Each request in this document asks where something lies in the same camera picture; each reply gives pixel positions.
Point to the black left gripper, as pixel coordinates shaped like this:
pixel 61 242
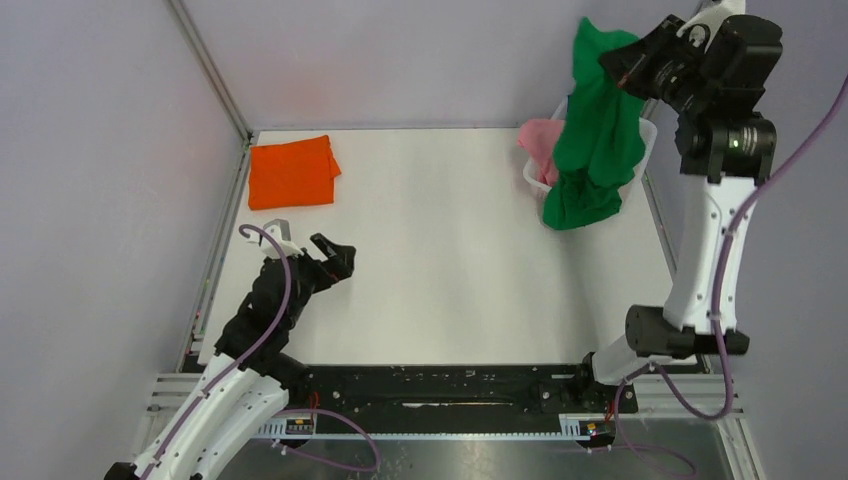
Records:
pixel 340 261

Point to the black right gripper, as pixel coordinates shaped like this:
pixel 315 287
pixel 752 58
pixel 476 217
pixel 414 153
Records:
pixel 630 64

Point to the green t-shirt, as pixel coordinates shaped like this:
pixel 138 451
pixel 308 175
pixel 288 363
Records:
pixel 600 144

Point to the white plastic laundry basket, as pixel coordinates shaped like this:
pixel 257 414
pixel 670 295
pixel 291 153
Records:
pixel 648 134

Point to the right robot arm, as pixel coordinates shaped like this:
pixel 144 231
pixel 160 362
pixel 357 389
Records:
pixel 712 74

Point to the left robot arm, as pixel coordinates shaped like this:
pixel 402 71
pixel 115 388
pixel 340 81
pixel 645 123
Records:
pixel 249 378

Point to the folded orange t-shirt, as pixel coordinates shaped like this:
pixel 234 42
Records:
pixel 295 174

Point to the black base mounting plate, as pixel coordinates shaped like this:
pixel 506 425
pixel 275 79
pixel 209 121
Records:
pixel 315 420

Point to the pink t-shirt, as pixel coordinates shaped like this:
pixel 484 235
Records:
pixel 538 138

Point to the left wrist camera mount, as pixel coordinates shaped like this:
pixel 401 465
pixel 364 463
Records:
pixel 274 240

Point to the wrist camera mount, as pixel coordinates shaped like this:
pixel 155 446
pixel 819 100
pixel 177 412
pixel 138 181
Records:
pixel 702 27
pixel 274 240

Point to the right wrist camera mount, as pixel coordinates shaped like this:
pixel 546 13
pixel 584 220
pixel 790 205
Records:
pixel 702 27

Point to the left corner aluminium post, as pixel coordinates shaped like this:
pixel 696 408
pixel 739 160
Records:
pixel 196 44

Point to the aluminium front frame rail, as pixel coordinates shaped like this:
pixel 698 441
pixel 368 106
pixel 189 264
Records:
pixel 511 403

